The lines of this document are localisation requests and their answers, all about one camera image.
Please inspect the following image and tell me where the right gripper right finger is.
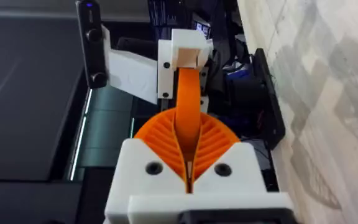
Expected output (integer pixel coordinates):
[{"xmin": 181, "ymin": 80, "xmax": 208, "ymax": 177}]
[{"xmin": 191, "ymin": 112, "xmax": 269, "ymax": 194}]

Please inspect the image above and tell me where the orange wedge finger of the left gripper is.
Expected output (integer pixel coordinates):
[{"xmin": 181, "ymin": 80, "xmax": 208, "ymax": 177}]
[{"xmin": 175, "ymin": 67, "xmax": 210, "ymax": 154}]

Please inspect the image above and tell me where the bare white finger of the left gripper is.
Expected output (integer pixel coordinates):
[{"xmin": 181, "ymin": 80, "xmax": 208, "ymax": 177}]
[{"xmin": 157, "ymin": 29, "xmax": 214, "ymax": 100}]

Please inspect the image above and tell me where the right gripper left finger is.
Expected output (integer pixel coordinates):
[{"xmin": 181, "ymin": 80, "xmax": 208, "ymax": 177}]
[{"xmin": 104, "ymin": 108, "xmax": 189, "ymax": 224}]

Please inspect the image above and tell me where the small lit screen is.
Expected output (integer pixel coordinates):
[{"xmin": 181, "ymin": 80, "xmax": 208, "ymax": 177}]
[{"xmin": 193, "ymin": 21, "xmax": 212, "ymax": 39}]

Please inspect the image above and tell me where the blue box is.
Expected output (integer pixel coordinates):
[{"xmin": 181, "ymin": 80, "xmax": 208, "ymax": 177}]
[{"xmin": 224, "ymin": 61, "xmax": 250, "ymax": 80}]

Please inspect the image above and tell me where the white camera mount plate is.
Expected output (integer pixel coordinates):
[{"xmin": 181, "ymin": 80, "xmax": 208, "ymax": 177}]
[{"xmin": 101, "ymin": 24, "xmax": 159, "ymax": 106}]

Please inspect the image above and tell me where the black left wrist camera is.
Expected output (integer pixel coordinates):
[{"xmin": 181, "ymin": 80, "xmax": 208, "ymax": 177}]
[{"xmin": 75, "ymin": 0, "xmax": 109, "ymax": 90}]

